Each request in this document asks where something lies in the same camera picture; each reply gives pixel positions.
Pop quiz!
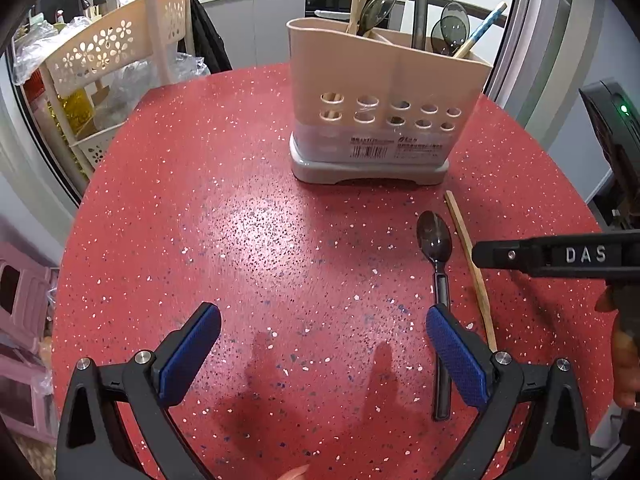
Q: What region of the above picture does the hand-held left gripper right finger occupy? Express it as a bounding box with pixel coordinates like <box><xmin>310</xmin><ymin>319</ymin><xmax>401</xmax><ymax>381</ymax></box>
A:
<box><xmin>425</xmin><ymin>304</ymin><xmax>593</xmax><ymax>480</ymax></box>

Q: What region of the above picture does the grey door frame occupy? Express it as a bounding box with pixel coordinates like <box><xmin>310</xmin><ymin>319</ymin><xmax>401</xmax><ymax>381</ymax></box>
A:
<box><xmin>487</xmin><ymin>0</ymin><xmax>601</xmax><ymax>126</ymax></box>

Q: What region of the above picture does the crumpled clear plastic bag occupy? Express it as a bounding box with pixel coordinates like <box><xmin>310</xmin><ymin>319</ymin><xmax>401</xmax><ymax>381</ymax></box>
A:
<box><xmin>95</xmin><ymin>52</ymin><xmax>211</xmax><ymax>126</ymax></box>

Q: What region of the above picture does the pile of clear plastic bags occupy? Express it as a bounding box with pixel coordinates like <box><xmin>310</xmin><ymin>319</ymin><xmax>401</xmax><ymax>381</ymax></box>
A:
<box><xmin>12</xmin><ymin>15</ymin><xmax>93</xmax><ymax>86</ymax></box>

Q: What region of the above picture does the person's right hand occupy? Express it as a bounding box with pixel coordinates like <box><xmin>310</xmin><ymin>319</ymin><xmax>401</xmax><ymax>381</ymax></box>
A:
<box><xmin>596</xmin><ymin>286</ymin><xmax>640</xmax><ymax>411</ymax></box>

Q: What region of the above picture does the blue patterned wooden chopstick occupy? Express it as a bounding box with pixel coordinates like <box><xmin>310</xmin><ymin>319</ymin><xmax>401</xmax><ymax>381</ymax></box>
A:
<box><xmin>452</xmin><ymin>1</ymin><xmax>508</xmax><ymax>59</ymax></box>

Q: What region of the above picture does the beige plastic shelf rack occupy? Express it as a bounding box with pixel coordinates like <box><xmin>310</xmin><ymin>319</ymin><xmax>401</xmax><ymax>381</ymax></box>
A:
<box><xmin>37</xmin><ymin>0</ymin><xmax>196</xmax><ymax>168</ymax></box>

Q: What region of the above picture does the black hanging cloth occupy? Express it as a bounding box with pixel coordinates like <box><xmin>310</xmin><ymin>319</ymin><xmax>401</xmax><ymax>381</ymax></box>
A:
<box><xmin>189</xmin><ymin>0</ymin><xmax>233</xmax><ymax>73</ymax></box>

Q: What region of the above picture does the pink plastic stool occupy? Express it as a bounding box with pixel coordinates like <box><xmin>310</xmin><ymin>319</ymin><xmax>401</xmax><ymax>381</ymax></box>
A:
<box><xmin>0</xmin><ymin>242</ymin><xmax>63</xmax><ymax>446</ymax></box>

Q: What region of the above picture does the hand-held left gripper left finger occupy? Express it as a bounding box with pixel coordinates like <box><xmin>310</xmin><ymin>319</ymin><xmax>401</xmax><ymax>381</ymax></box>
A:
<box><xmin>55</xmin><ymin>301</ymin><xmax>222</xmax><ymax>480</ymax></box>

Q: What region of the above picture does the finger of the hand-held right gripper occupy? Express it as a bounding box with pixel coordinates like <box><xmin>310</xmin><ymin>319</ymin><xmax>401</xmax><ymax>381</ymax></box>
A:
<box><xmin>472</xmin><ymin>230</ymin><xmax>640</xmax><ymax>281</ymax></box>

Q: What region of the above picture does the black built-in oven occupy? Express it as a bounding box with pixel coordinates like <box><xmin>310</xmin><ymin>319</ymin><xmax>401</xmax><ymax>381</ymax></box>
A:
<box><xmin>303</xmin><ymin>0</ymin><xmax>401</xmax><ymax>31</ymax></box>

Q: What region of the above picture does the beige plastic utensil holder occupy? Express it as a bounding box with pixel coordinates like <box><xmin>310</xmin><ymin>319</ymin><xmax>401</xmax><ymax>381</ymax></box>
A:
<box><xmin>286</xmin><ymin>17</ymin><xmax>493</xmax><ymax>186</ymax></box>

